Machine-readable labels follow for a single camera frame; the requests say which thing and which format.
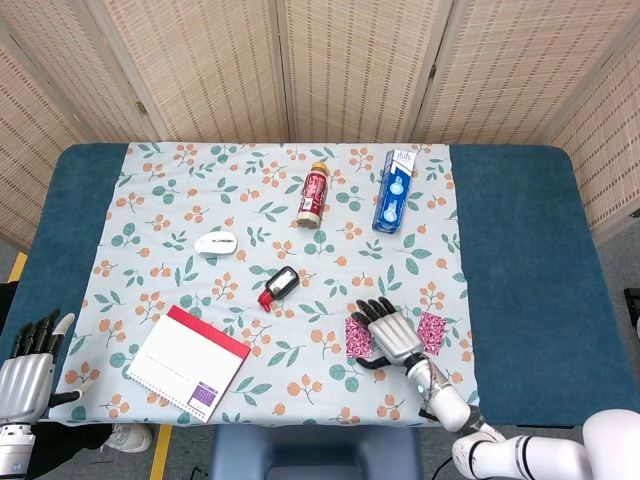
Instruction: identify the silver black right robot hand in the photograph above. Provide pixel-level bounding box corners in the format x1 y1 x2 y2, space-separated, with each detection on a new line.
350 296 427 372

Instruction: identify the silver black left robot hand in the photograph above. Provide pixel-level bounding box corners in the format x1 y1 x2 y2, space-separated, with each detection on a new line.
0 308 84 426

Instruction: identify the pink patterned card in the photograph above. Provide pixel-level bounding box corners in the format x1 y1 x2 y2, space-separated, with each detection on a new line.
416 310 447 356
345 316 375 359

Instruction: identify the black trouser leg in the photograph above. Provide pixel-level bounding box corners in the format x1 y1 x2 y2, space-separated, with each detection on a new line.
24 421 114 480

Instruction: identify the white sneaker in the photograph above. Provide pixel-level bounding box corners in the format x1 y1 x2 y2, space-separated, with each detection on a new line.
102 423 154 454

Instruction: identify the black ink bottle red cap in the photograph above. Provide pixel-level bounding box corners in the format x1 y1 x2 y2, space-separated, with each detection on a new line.
256 265 301 314

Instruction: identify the blue white carton box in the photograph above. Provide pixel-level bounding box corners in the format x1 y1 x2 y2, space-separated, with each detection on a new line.
371 148 418 234

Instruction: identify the blue grey chair seat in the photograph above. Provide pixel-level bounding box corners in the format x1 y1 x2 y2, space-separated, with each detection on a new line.
208 424 422 480

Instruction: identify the blue padded table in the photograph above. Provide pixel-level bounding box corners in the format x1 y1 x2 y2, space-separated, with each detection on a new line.
0 142 640 429

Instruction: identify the red cover spiral notebook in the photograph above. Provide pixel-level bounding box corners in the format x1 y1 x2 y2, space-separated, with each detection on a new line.
124 304 252 424

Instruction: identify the red labelled drink bottle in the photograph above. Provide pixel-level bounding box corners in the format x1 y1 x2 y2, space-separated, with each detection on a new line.
296 160 331 230

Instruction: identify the floral leaf berry tablecloth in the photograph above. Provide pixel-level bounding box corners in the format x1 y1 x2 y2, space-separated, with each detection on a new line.
48 142 481 427

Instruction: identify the white computer mouse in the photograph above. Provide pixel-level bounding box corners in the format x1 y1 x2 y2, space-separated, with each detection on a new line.
193 230 238 259

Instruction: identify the black equipment stand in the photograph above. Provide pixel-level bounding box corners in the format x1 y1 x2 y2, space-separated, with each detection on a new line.
623 287 640 329

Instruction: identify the woven folding screen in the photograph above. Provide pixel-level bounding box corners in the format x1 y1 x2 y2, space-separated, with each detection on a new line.
0 0 640 251

